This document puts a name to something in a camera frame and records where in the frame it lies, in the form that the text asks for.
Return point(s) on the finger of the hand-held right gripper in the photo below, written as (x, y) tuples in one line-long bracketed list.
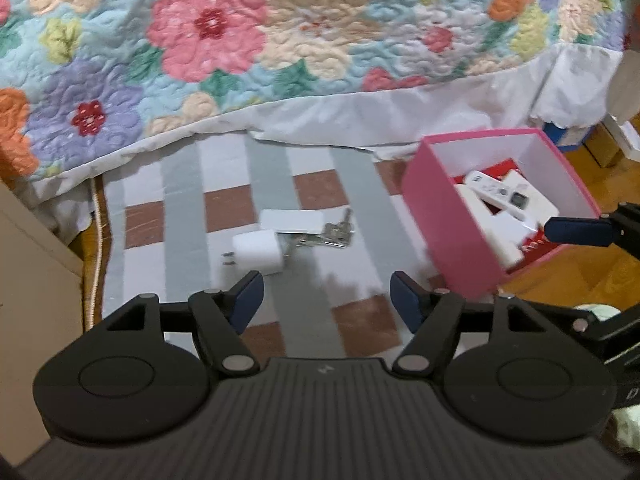
[(562, 312), (575, 230)]

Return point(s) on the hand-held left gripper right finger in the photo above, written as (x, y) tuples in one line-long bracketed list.
[(405, 300)]

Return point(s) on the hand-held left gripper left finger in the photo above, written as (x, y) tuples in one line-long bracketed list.
[(250, 295)]

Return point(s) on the white charger with prongs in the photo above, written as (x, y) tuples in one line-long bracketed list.
[(257, 252)]

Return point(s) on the white rounded power adapter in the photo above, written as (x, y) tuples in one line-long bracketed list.
[(505, 242)]

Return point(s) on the pink box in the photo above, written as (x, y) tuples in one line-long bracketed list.
[(450, 240)]

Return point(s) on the white boxy charger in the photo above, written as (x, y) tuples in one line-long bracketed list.
[(515, 178)]

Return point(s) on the white remote with display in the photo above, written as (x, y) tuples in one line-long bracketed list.
[(492, 191)]

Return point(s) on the checkered blanket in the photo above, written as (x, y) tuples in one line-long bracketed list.
[(310, 280)]

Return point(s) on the light green cloth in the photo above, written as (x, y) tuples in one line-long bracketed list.
[(627, 425)]

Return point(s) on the cardboard box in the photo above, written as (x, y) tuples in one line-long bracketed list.
[(602, 152)]

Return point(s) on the blue box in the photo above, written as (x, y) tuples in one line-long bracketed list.
[(567, 136)]

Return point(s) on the metal keys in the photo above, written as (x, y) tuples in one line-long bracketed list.
[(337, 234)]

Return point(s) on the white box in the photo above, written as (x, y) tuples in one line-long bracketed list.
[(626, 135)]

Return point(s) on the beige furniture panel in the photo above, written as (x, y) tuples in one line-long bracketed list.
[(35, 310)]

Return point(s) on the floral quilt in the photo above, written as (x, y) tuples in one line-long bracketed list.
[(300, 35)]

